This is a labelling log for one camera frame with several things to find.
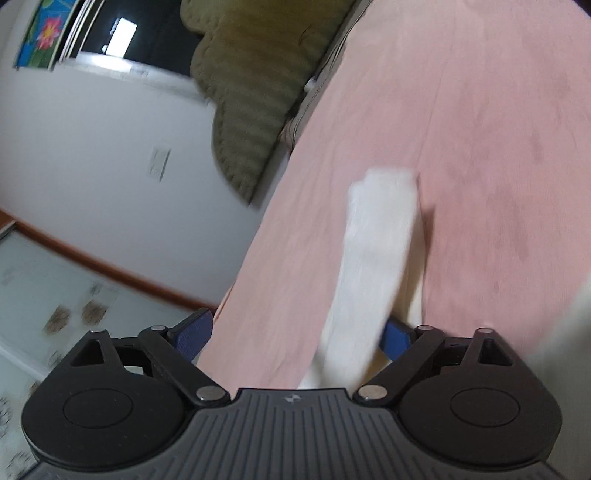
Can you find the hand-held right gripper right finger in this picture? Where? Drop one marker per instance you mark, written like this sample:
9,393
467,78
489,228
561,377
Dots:
398,339

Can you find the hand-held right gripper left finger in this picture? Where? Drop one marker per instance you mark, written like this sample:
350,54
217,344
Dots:
193,333

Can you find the white quilt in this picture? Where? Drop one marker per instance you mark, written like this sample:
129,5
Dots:
369,258

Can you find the frosted glass wardrobe door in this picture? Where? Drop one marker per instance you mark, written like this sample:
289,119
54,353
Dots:
41,295

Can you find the pink floral bed sheet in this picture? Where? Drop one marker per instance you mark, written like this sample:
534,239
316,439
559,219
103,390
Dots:
461,138

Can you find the olive green padded headboard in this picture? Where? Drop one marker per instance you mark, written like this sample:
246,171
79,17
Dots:
251,92

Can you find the white charger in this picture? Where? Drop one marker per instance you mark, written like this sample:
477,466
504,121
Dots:
310,84

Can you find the window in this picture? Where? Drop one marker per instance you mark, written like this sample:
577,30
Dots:
138,32

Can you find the white wall socket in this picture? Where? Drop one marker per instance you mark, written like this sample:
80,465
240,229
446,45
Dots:
158,162

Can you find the flower wall poster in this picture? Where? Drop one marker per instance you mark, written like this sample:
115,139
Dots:
44,32

